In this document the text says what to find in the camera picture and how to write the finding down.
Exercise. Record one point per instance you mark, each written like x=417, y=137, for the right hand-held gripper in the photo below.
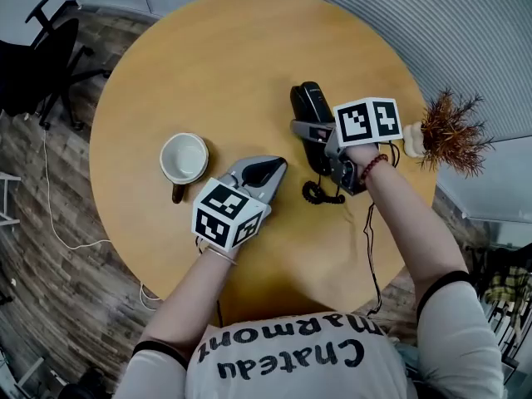
x=365, y=123

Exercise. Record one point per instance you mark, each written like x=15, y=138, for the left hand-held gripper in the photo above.
x=224, y=214

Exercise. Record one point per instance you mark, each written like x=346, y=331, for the person's left forearm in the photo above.
x=187, y=301

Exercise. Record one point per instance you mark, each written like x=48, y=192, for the person's right forearm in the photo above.
x=407, y=231

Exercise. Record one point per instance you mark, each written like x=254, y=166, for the round wooden table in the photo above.
x=232, y=77

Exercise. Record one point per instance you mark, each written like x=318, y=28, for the black swivel office chair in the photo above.
x=37, y=73

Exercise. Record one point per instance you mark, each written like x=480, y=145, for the brown and white cup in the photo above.
x=183, y=158

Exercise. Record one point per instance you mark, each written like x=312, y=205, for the silver bangle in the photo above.
x=222, y=255

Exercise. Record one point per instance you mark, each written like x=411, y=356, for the brown plant in cream pot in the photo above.
x=453, y=135

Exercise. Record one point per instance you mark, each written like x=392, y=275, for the white printed t-shirt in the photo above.
x=299, y=368

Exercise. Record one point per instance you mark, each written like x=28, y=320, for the yellow green patterned cloth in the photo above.
x=509, y=289

